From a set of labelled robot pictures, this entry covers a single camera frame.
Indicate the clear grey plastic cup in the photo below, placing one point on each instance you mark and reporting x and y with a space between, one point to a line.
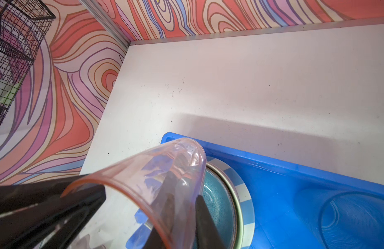
341 219

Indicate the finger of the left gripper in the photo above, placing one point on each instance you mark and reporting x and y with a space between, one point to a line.
30 213

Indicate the blue plastic bin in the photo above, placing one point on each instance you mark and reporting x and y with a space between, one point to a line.
273 185

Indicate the light green bowl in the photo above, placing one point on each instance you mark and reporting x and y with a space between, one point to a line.
237 202

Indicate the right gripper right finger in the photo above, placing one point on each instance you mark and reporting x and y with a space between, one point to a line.
207 236

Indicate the dark teal bowl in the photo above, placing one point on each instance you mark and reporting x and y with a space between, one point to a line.
215 216

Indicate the black wire basket left wall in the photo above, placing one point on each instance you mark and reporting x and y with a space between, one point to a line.
23 26

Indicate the clear pink plastic cup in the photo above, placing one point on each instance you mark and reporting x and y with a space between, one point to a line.
122 222

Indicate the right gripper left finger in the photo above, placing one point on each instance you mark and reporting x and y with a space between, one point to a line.
160 194

